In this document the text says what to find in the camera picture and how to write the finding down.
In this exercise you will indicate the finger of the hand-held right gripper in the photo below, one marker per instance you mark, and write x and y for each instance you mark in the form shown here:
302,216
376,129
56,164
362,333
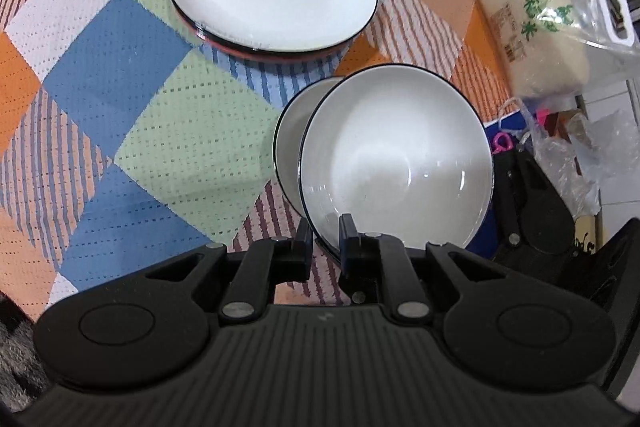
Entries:
510,207

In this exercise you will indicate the vacuum packed rice bag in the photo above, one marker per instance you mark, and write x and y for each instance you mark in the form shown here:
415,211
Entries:
540,32

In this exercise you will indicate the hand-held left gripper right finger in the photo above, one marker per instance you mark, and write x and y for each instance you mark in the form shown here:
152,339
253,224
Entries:
350,252

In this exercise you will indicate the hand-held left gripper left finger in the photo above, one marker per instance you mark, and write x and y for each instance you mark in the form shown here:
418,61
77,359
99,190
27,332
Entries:
302,252

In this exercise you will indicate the blue folder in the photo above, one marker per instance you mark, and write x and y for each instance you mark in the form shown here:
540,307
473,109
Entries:
515,122

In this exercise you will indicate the white bowl black rim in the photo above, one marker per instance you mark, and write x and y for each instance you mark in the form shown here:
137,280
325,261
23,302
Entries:
292,142
395,147

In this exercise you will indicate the crumpled clear plastic bag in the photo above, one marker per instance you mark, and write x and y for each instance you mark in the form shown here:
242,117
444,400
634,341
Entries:
575,157

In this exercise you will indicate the patchwork checked tablecloth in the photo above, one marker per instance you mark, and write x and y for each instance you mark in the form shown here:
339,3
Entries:
125,72

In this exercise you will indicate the teal fried egg plate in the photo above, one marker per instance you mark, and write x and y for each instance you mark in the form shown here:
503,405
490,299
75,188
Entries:
200,33

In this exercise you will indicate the pink scissors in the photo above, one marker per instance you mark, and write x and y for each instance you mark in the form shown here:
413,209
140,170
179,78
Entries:
501,142

